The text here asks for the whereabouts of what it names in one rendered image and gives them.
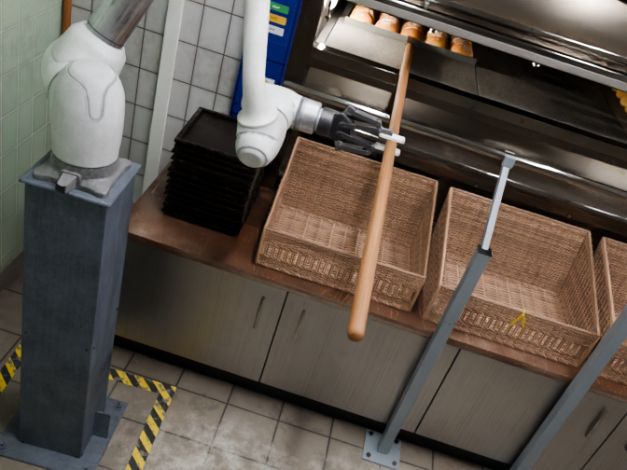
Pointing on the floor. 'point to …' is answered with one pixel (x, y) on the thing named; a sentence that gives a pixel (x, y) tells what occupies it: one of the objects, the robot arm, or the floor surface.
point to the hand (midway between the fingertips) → (390, 143)
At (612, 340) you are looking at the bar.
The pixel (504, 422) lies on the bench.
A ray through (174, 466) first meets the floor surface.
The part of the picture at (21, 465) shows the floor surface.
